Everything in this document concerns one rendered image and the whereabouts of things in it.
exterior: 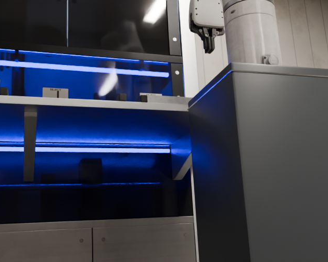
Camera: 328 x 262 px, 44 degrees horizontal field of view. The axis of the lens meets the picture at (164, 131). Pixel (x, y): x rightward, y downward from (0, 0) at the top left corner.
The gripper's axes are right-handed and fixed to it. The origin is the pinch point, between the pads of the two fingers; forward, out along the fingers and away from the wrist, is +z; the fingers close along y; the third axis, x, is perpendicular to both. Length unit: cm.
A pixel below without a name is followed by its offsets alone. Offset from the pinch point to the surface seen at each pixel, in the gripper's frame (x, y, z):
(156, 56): -37.0, 3.9, -12.5
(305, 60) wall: -217, -213, -108
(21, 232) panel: -37, 51, 50
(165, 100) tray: -1.2, 13.9, 17.1
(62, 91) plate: -37, 39, 3
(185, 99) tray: -1.2, 8.1, 16.6
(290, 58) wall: -218, -196, -109
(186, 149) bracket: -22.2, 0.5, 26.5
